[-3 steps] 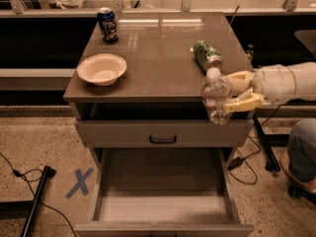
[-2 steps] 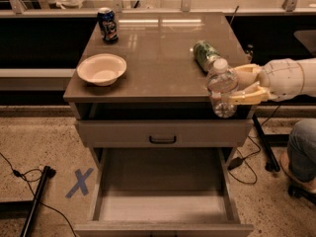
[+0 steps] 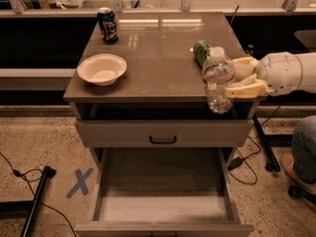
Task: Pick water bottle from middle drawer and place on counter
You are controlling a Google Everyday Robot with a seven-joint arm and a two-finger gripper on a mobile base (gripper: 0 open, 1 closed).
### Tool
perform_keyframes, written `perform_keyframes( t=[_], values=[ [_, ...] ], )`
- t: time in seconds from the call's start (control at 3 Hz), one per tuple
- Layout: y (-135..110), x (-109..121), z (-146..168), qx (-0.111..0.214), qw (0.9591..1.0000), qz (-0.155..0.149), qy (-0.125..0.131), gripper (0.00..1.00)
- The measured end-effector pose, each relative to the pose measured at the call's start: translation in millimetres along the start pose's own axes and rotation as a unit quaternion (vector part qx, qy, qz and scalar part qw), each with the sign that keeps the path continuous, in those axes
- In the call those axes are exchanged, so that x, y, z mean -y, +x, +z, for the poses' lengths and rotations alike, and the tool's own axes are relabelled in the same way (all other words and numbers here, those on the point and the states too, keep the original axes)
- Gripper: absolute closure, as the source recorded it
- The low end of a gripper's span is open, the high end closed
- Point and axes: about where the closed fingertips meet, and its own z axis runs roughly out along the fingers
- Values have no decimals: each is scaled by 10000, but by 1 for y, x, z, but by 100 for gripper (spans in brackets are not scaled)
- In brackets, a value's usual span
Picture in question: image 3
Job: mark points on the black pole right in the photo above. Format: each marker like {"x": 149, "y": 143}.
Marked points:
{"x": 272, "y": 163}

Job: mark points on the blue soda can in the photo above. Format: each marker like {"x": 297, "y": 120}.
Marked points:
{"x": 108, "y": 25}

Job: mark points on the tan shoe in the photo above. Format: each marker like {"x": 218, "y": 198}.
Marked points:
{"x": 287, "y": 163}

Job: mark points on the white paper bowl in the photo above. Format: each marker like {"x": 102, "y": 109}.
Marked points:
{"x": 102, "y": 69}

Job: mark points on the closed upper drawer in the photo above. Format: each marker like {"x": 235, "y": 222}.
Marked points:
{"x": 190, "y": 133}

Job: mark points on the grey drawer cabinet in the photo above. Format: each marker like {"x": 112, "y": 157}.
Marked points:
{"x": 162, "y": 80}

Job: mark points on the blue tape cross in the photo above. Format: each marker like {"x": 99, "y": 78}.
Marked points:
{"x": 80, "y": 185}

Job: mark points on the black pole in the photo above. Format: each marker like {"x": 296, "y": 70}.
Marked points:
{"x": 272, "y": 163}
{"x": 47, "y": 174}

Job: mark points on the person leg in jeans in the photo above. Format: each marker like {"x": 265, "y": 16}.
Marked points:
{"x": 303, "y": 148}

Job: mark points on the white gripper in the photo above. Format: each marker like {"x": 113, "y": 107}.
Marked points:
{"x": 281, "y": 73}

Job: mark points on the green soda can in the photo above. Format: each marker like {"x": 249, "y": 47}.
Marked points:
{"x": 201, "y": 51}

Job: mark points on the black drawer handle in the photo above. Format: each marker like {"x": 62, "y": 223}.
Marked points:
{"x": 169, "y": 140}

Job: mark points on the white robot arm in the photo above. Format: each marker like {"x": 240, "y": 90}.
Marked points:
{"x": 308, "y": 81}

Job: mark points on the black pole left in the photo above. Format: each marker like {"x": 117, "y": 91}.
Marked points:
{"x": 47, "y": 174}

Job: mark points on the open lower drawer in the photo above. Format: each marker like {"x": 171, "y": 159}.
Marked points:
{"x": 163, "y": 193}

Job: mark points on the clear plastic water bottle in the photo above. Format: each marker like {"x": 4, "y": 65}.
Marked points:
{"x": 218, "y": 72}

